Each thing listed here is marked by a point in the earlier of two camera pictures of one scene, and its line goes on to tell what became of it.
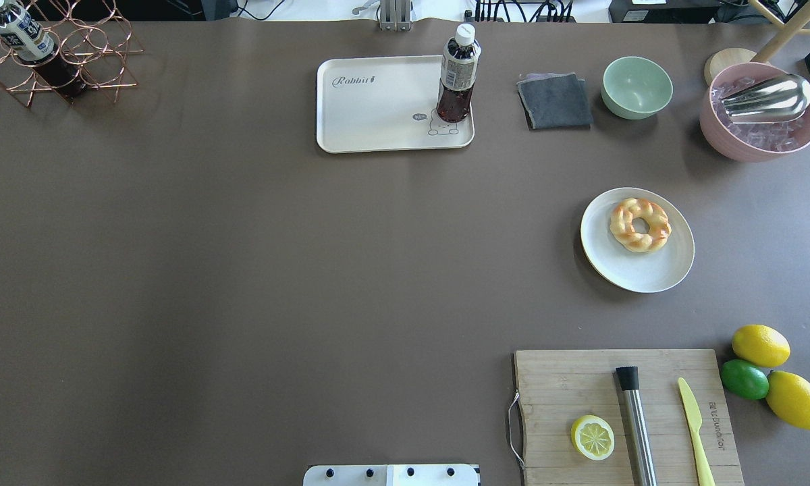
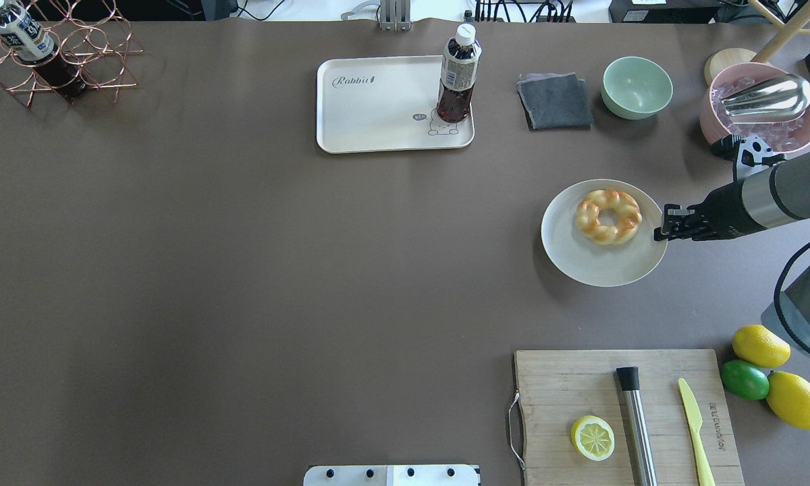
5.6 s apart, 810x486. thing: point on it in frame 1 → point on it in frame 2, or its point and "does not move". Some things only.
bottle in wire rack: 30,42 does not move
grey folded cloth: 555,100 does not move
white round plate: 649,272 → 627,262
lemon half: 593,437 does not move
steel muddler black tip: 641,458 does not move
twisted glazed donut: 622,229 → 588,220
